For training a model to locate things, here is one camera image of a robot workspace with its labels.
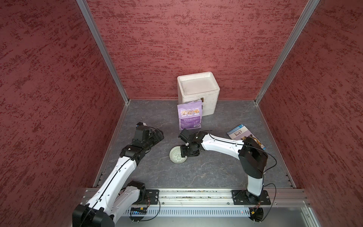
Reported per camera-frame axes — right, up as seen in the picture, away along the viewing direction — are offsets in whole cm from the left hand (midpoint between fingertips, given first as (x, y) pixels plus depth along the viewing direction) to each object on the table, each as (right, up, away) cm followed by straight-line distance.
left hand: (158, 138), depth 81 cm
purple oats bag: (+19, +13, +13) cm, 27 cm away
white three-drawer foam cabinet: (+28, +34, +18) cm, 48 cm away
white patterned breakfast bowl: (+10, -12, +7) cm, 17 cm away
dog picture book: (+56, 0, +19) cm, 60 cm away
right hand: (+16, -12, +4) cm, 21 cm away
